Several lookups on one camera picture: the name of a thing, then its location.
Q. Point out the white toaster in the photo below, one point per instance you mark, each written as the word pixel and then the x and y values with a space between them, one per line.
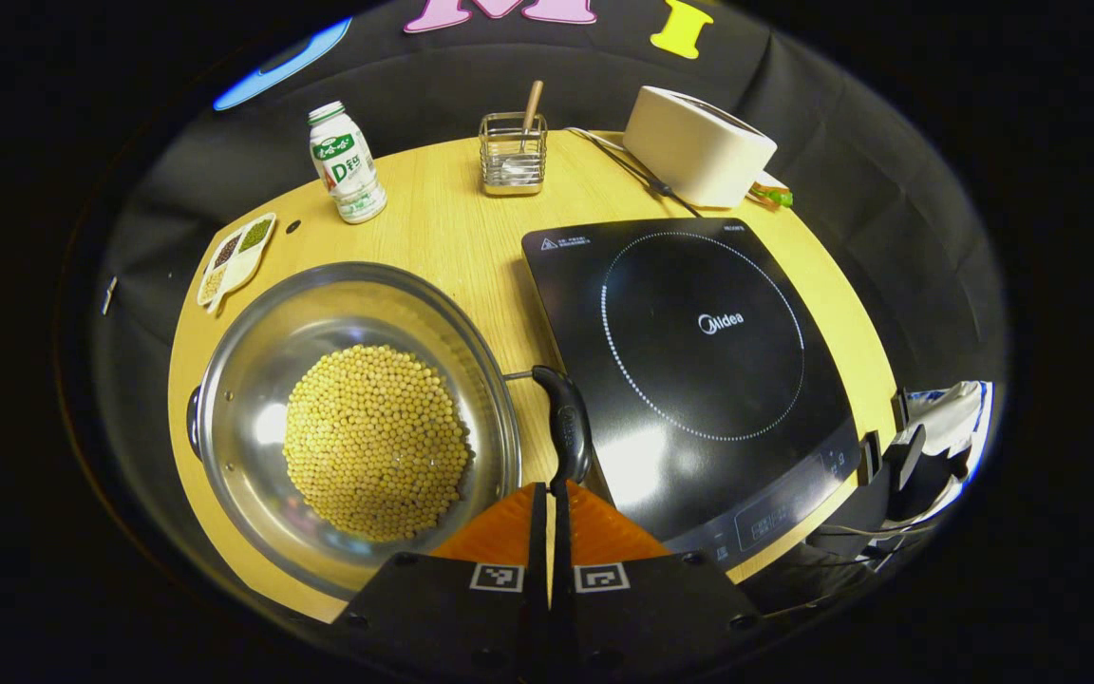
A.
pixel 694 147

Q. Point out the white milk bottle green label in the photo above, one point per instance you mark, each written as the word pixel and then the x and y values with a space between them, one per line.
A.
pixel 346 166

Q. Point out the toy sandwich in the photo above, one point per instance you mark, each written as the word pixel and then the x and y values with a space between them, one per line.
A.
pixel 773 195

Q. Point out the white divided dish with beans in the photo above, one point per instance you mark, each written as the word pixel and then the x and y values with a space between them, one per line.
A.
pixel 235 261

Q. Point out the heap of yellow soybeans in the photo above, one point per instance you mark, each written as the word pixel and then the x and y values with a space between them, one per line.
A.
pixel 376 442

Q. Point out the white cloth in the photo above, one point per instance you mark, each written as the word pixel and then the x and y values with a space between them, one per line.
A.
pixel 955 408

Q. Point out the silver metal clip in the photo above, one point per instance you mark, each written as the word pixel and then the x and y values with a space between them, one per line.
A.
pixel 108 294

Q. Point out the black induction cooktop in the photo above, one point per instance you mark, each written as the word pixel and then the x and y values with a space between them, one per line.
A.
pixel 699 399

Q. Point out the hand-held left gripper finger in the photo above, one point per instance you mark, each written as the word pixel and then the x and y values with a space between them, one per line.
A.
pixel 561 570
pixel 537 570

